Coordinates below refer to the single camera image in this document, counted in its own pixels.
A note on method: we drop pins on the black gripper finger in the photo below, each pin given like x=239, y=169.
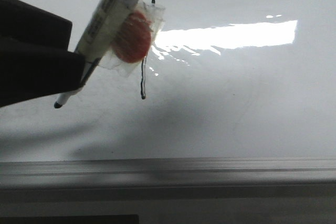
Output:
x=35, y=61

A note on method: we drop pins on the white black whiteboard marker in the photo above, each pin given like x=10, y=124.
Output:
x=96, y=38

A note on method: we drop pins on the red round magnet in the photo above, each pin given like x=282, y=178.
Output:
x=134, y=38

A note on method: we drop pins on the white whiteboard with aluminium frame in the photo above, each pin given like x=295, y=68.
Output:
x=240, y=101

